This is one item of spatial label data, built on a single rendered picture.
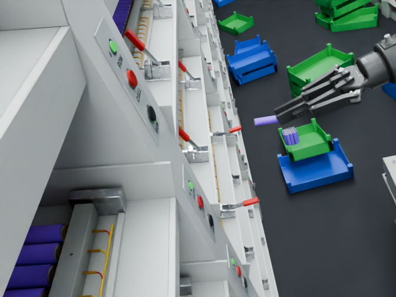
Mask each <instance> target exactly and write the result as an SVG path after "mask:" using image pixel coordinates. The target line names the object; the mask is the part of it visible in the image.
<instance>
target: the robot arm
mask: <svg viewBox="0 0 396 297"><path fill-rule="evenodd" d="M384 37H385V39H384V40H383V41H381V42H379V43H377V44H375V45H374V50H373V51H371V52H369V53H367V54H365V55H363V56H361V57H359V58H357V59H356V63H355V64H354V65H352V66H349V67H346V68H341V67H340V66H339V64H336V65H334V66H333V67H332V68H331V69H330V70H329V71H328V72H326V73H325V74H323V75H321V76H320V77H318V78H317V79H315V80H313V81H312V82H310V83H309V84H307V85H306V86H304V87H302V89H301V90H302V94H301V95H300V96H299V97H296V98H294V99H293V100H290V101H289V102H287V103H285V104H283V105H281V106H279V107H277V108H275V109H273V110H274V112H275V114H276V118H277V120H278V121H279V123H280V125H281V126H282V125H284V124H286V123H288V122H290V121H292V120H294V119H297V118H300V117H302V116H304V115H306V114H308V113H310V114H313V115H314V117H318V116H321V115H323V114H326V113H330V112H331V111H335V110H338V109H340V108H343V107H346V106H349V105H355V104H360V103H361V102H362V100H361V93H363V92H364V91H365V90H367V89H368V88H369V89H370V90H374V89H376V88H378V87H380V86H382V85H384V84H386V83H388V82H390V83H392V84H396V34H395V35H392V36H390V34H386V35H385V36H384ZM335 83H336V85H335Z"/></svg>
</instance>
